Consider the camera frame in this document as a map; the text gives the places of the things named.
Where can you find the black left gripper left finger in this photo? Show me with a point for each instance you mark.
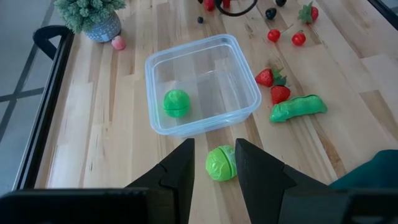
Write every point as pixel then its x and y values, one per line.
pixel 180 174

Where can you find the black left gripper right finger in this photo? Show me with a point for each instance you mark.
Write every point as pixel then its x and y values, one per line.
pixel 258 180

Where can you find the green toy cabbage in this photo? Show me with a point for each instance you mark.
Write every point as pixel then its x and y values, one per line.
pixel 219 163

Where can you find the bright green toy pepper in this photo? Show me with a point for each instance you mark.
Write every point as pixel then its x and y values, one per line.
pixel 176 103

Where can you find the red toy strawberry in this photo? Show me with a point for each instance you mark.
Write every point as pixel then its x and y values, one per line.
pixel 265 77
pixel 312 14
pixel 280 95

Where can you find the clear plastic tupperware container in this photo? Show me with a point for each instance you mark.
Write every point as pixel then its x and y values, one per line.
pixel 217 77

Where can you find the small pink toy peach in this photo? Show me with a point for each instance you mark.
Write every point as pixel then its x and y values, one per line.
pixel 118 43

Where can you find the red toy cherry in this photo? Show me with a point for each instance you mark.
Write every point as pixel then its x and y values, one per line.
pixel 273 35
pixel 298 39
pixel 209 3

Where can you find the tiny dark toy berry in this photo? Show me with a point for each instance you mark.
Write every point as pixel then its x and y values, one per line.
pixel 200 19

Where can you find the dark toy grape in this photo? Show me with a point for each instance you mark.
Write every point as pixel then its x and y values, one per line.
pixel 270 13
pixel 280 2

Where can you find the dark green cloth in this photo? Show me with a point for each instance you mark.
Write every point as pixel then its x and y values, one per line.
pixel 373 171

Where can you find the green potted succulent plant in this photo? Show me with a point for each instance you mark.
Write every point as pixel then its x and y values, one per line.
pixel 90 15

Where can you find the black frame clamp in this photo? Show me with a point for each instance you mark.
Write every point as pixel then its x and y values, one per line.
pixel 49 32

